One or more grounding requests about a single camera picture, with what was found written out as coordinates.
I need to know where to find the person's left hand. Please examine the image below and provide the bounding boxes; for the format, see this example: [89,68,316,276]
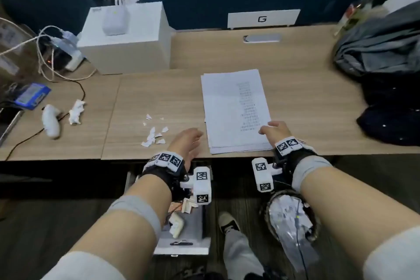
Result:
[167,128,205,162]

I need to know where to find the person's right hand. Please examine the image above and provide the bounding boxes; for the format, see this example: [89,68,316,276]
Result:
[258,120,293,145]

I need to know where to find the torn white paper scraps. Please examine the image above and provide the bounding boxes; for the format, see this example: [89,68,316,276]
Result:
[141,113,170,148]

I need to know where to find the stack of printed paper sheets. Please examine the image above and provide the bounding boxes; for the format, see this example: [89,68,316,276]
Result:
[200,69,275,155]

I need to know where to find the grey metal drawer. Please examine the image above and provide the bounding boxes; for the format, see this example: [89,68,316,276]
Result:
[123,166,214,256]

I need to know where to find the person's right forearm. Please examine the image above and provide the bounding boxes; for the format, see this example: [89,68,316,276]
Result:
[291,155,420,280]

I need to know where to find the person's left forearm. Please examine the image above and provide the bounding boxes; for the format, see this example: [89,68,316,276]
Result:
[41,173,175,280]

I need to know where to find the wooden desk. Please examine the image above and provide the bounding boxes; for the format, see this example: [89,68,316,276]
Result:
[0,24,420,161]

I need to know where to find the black waste bin with paper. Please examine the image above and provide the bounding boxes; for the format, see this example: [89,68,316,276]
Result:
[266,191,321,274]

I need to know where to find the person's right leg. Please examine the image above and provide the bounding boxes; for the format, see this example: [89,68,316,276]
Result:
[223,229,267,280]

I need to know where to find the white marker wrist tracker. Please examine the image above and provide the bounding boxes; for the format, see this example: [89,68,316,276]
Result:
[141,150,213,207]
[251,136,317,193]

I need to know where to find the small beige boxes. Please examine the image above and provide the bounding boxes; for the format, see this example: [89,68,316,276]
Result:
[181,197,198,214]

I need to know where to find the white folded object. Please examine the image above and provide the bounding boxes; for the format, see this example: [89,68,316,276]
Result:
[168,212,186,239]

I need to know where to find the black mesh trash bin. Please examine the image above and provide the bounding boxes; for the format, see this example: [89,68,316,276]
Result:
[261,189,322,244]

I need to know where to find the large white box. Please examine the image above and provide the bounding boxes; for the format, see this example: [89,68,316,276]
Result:
[77,1,173,75]

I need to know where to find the dark navy garment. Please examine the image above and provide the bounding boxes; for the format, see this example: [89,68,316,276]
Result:
[357,73,420,147]

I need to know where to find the white nameplate sign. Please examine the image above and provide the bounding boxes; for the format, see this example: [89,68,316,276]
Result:
[227,9,301,30]

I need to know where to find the crumpled white tissue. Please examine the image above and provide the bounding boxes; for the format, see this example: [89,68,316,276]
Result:
[68,99,87,126]

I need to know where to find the grey jacket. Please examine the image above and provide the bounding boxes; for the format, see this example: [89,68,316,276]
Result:
[333,0,420,77]

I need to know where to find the white handheld controller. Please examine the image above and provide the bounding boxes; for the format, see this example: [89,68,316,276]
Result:
[42,104,62,140]

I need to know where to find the small white rounded device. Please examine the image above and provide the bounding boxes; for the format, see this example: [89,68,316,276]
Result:
[101,0,130,36]

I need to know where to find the black waist pack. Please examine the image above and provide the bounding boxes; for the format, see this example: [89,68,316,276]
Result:
[174,265,289,280]

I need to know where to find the black device with red light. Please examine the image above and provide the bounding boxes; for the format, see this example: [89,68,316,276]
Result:
[48,47,71,71]

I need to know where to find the pale blue charger plug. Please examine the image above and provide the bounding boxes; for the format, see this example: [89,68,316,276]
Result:
[49,37,71,51]
[60,29,79,46]

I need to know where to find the white power strip with chargers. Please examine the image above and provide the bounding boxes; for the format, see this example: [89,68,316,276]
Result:
[36,36,98,82]

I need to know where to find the blue battery pack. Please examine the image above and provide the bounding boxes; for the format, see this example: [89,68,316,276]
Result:
[14,83,52,110]

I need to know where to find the black smartphone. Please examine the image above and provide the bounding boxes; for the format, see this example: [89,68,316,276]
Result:
[0,107,24,146]

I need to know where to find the brown labelled cardboard box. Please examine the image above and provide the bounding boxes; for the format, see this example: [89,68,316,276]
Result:
[0,4,40,93]

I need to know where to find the grey oval cable grommet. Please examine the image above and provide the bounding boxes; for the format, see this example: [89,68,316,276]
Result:
[242,33,282,43]

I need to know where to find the black tracker cable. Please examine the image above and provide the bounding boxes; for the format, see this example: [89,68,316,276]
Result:
[294,197,311,280]

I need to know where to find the thin black cable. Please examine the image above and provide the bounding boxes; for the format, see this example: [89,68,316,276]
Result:
[5,73,87,161]

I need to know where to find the white charging cable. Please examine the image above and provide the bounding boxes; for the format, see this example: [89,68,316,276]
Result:
[0,25,65,57]

